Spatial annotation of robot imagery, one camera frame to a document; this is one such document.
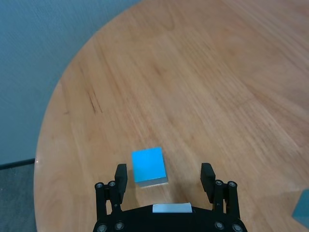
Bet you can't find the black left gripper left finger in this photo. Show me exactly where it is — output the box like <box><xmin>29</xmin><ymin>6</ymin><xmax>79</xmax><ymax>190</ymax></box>
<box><xmin>94</xmin><ymin>163</ymin><xmax>128</xmax><ymax>216</ymax></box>

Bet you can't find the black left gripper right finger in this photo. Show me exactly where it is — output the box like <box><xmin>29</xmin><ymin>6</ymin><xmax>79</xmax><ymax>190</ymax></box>
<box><xmin>200</xmin><ymin>162</ymin><xmax>240</xmax><ymax>215</ymax></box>

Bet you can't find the blue cube block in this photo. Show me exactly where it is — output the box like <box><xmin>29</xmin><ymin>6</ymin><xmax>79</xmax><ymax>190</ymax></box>
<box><xmin>292</xmin><ymin>189</ymin><xmax>309</xmax><ymax>225</ymax></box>
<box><xmin>131</xmin><ymin>146</ymin><xmax>168</xmax><ymax>189</ymax></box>

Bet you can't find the black baseboard strip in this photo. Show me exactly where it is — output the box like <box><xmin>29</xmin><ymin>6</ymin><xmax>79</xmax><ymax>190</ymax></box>
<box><xmin>0</xmin><ymin>158</ymin><xmax>37</xmax><ymax>171</ymax></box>

